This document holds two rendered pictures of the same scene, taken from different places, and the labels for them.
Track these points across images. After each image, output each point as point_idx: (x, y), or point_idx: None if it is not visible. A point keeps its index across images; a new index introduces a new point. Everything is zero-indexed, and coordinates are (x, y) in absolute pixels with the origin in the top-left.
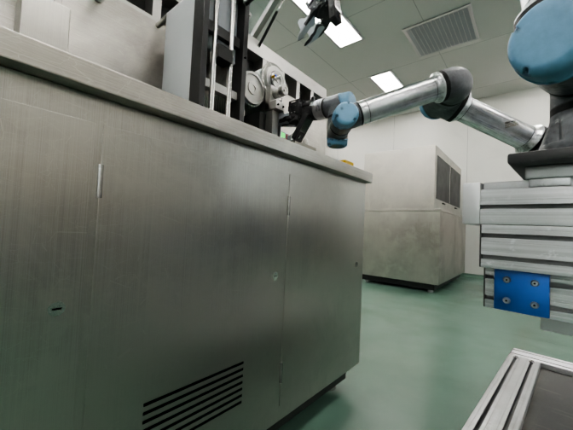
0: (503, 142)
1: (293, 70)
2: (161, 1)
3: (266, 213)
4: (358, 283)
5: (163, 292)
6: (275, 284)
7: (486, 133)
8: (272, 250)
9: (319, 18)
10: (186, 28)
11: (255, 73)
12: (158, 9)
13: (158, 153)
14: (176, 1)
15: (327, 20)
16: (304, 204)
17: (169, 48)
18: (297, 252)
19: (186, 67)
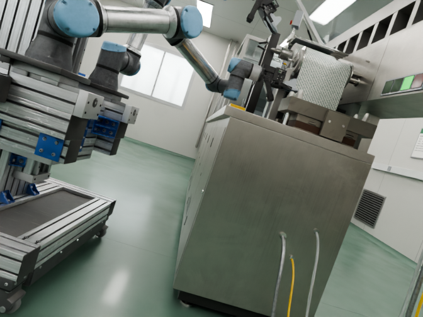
0: (119, 32)
1: None
2: (347, 44)
3: (209, 146)
4: (196, 211)
5: (200, 166)
6: (199, 178)
7: (138, 33)
8: (204, 162)
9: (264, 17)
10: None
11: (289, 68)
12: (344, 51)
13: (212, 130)
14: (355, 35)
15: (263, 13)
16: (213, 141)
17: None
18: (204, 166)
19: None
